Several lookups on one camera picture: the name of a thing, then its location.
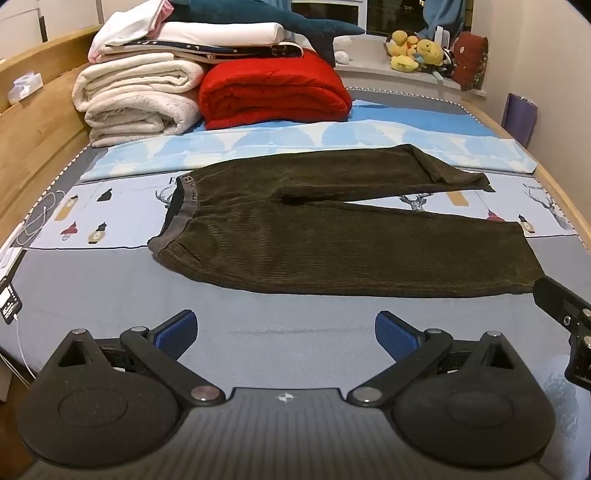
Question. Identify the black device with display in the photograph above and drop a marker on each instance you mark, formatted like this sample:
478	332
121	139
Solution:
10	300

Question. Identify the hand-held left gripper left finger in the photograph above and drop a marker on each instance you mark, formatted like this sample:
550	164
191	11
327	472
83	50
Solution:
178	332

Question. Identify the purple folder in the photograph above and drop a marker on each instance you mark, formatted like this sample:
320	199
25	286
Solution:
519	120

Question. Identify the white folded cloth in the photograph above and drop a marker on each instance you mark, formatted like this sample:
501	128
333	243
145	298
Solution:
124	32

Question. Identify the red folded blanket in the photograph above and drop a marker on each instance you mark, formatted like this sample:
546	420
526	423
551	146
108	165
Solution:
272	92

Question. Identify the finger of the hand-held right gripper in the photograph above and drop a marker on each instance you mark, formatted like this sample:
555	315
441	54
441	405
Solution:
556	300

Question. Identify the navy patterned folded fabric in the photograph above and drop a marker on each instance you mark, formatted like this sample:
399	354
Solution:
240	50

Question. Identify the yellow plush toy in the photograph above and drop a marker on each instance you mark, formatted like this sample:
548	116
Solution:
402	50
430	51

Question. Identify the small white plush toy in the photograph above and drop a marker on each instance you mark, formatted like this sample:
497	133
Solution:
342	56

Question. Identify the cream fleece folded blanket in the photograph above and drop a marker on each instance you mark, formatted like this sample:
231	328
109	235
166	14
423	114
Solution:
138	120
134	81

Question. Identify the white pillow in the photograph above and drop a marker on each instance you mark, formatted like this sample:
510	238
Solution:
221	33

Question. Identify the clear tissue box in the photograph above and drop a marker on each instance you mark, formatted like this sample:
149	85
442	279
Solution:
24	87

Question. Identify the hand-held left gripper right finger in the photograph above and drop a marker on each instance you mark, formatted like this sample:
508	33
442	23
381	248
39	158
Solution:
395	334

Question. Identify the light blue patterned blanket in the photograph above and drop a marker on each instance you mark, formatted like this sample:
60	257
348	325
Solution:
277	138

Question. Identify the dark red cushion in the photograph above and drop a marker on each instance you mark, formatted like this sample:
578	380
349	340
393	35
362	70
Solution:
471	60

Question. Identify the teal shark plush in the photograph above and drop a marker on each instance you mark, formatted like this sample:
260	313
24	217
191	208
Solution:
277	14

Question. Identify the window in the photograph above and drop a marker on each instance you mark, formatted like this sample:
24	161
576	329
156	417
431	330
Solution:
332	14

